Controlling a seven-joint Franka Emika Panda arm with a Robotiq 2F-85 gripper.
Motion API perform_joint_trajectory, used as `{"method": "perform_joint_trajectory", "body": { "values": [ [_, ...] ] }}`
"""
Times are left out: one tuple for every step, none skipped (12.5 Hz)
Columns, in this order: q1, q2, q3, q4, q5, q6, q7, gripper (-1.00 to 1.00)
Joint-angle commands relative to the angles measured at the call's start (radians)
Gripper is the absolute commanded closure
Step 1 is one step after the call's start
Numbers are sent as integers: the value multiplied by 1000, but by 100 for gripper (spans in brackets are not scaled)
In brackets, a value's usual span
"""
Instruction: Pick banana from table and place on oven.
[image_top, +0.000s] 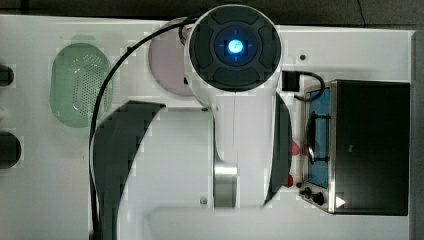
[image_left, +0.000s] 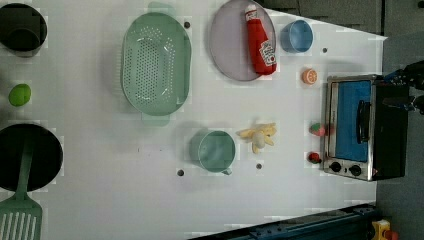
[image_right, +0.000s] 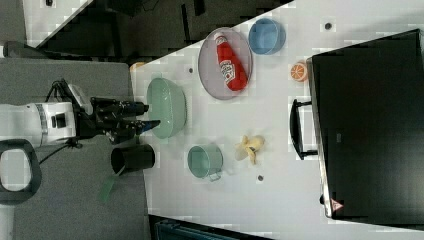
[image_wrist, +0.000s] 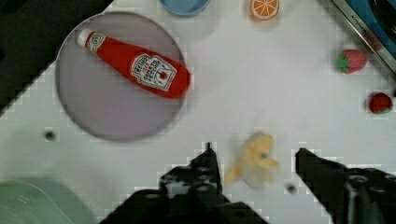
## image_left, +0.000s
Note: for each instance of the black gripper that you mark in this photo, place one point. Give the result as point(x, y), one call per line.
point(411, 76)

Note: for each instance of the yellow plush peeled banana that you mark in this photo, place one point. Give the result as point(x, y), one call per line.
point(259, 136)

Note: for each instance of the silver black toaster oven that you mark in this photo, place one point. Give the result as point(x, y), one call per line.
point(366, 128)

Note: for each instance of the orange slice toy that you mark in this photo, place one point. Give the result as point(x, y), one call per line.
point(309, 76)

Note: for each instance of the pink green toy fruit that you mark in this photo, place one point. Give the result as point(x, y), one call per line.
point(317, 129)

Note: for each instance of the blue cup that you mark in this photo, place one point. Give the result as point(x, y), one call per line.
point(297, 37)

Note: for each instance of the red toy fruit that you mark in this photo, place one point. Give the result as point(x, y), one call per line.
point(314, 158)

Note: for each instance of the red plush ketchup bottle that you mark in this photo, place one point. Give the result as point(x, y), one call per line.
point(262, 53)

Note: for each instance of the grey round plate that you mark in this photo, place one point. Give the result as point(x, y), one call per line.
point(228, 39)

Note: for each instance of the green mug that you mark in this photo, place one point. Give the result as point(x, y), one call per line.
point(213, 151)

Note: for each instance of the green perforated colander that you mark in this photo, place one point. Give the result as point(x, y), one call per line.
point(156, 64)

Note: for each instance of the black frying pan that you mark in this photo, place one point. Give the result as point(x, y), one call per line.
point(47, 157)

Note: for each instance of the black pot top left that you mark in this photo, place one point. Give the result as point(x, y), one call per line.
point(22, 27)

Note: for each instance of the green lime toy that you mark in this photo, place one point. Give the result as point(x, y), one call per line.
point(20, 95)

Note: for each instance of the green slotted spatula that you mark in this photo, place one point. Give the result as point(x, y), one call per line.
point(21, 216)

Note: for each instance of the blue metal frame rail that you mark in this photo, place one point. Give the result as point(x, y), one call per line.
point(350, 223)

